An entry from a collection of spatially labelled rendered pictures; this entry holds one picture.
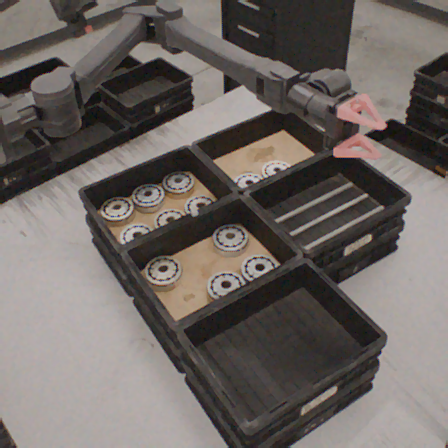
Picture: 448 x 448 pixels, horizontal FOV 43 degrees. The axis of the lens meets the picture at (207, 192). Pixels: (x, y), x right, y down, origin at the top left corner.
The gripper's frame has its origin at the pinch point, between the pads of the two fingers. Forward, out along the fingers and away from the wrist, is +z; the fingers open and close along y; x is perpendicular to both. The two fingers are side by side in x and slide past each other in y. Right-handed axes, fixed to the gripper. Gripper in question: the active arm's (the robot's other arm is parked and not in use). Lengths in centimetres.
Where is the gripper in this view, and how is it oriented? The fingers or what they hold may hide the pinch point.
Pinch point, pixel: (377, 141)
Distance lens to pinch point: 102.6
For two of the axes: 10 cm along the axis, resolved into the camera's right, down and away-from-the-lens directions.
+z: 6.2, 5.0, -6.1
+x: -7.9, 4.5, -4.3
